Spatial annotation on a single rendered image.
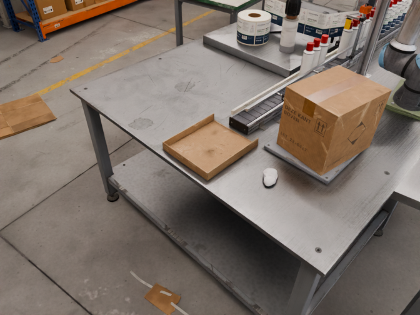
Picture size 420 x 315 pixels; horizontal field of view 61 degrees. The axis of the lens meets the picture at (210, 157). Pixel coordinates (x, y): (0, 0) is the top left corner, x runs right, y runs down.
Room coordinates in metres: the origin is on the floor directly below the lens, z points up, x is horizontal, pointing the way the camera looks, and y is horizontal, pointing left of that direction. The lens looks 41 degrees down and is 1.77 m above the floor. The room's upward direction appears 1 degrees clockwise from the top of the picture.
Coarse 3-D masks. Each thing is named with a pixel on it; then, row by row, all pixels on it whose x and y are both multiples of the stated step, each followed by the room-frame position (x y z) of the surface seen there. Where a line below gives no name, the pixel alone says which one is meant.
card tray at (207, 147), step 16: (192, 128) 1.24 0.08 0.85; (208, 128) 1.27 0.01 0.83; (224, 128) 1.27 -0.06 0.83; (176, 144) 1.15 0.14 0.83; (192, 144) 1.15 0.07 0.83; (208, 144) 1.16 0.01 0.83; (224, 144) 1.16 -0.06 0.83; (240, 144) 1.16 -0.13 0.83; (256, 144) 1.15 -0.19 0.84; (192, 160) 1.06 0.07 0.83; (208, 160) 1.06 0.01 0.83; (224, 160) 1.06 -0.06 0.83; (208, 176) 0.95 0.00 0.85
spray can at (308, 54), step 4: (308, 44) 1.61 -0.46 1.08; (312, 44) 1.60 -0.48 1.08; (308, 48) 1.61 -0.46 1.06; (312, 48) 1.61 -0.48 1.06; (304, 52) 1.61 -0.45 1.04; (308, 52) 1.60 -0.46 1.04; (312, 52) 1.60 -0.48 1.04; (304, 56) 1.60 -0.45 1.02; (308, 56) 1.59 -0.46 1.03; (312, 56) 1.60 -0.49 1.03; (304, 60) 1.60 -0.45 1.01; (308, 60) 1.59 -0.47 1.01; (304, 64) 1.60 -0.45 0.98; (308, 64) 1.59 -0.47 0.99; (300, 68) 1.62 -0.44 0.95; (304, 68) 1.60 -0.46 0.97; (308, 68) 1.59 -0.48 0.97; (300, 72) 1.61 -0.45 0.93; (304, 72) 1.59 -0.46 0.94; (308, 76) 1.60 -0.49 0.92; (300, 80) 1.60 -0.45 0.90
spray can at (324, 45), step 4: (324, 36) 1.70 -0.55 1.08; (328, 36) 1.70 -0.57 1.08; (324, 40) 1.69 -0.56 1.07; (320, 44) 1.70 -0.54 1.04; (324, 44) 1.69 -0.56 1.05; (328, 44) 1.70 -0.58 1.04; (324, 48) 1.68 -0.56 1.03; (320, 52) 1.69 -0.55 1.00; (324, 52) 1.69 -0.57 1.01; (320, 56) 1.69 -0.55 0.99; (324, 56) 1.69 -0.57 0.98; (320, 60) 1.69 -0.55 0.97; (324, 60) 1.69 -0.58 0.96; (320, 68) 1.69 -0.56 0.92
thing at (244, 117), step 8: (400, 24) 2.42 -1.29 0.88; (384, 32) 2.28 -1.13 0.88; (328, 64) 1.81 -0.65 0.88; (336, 64) 1.81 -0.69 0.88; (280, 96) 1.47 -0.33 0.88; (264, 104) 1.40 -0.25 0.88; (272, 104) 1.40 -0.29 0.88; (240, 112) 1.33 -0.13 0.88; (248, 112) 1.33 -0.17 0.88; (256, 112) 1.33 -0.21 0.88; (264, 112) 1.33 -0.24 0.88; (240, 120) 1.27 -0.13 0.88; (248, 120) 1.27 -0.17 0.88
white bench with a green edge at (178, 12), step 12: (180, 0) 3.39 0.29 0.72; (192, 0) 3.31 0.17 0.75; (204, 0) 3.17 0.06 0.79; (216, 0) 3.15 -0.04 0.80; (228, 0) 3.15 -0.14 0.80; (240, 0) 3.15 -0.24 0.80; (252, 0) 3.19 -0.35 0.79; (264, 0) 4.86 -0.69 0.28; (312, 0) 4.51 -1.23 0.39; (180, 12) 3.42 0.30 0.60; (228, 12) 3.09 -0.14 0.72; (180, 24) 3.41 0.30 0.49; (180, 36) 3.40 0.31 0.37
